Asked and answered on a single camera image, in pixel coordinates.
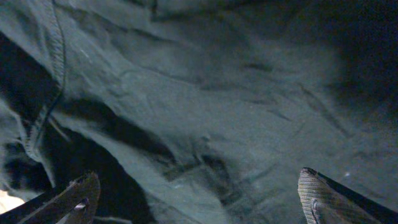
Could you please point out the black shorts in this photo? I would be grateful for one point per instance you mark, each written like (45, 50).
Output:
(199, 111)

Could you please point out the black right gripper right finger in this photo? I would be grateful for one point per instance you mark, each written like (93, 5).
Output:
(327, 201)

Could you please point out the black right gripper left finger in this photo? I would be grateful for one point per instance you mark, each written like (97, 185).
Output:
(74, 202)

